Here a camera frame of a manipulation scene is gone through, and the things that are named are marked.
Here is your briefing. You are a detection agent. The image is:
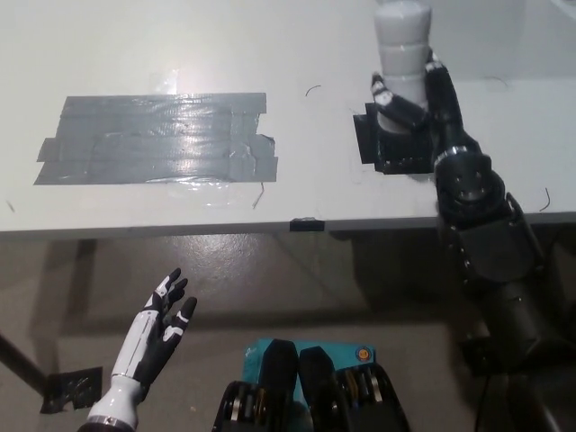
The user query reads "black diagonal pole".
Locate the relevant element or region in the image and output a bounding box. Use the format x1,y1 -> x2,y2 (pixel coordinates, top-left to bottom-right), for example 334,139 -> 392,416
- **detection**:
0,331 -> 50,398

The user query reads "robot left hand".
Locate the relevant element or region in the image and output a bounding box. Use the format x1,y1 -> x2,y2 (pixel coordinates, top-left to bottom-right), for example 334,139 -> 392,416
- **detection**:
111,267 -> 198,388

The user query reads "white ribbed plastic bottle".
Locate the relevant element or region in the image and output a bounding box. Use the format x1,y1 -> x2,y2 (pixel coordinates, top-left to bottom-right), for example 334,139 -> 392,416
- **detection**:
373,0 -> 434,136

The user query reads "black tape square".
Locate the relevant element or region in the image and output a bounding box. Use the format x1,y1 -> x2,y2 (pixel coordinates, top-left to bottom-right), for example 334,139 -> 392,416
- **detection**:
353,102 -> 438,176

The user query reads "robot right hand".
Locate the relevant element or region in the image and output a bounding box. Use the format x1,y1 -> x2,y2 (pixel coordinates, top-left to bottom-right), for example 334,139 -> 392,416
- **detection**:
369,49 -> 474,157

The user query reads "small black tape strip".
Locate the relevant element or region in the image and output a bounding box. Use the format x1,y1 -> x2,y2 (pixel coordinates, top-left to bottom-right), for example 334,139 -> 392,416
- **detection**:
290,217 -> 326,233

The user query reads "robot torso black teal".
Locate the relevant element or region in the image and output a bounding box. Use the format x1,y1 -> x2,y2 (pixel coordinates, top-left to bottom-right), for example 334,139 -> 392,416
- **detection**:
215,337 -> 410,432

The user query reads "grey duct tape patch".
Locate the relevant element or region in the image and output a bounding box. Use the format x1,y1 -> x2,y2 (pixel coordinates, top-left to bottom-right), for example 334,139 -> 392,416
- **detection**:
33,92 -> 279,185

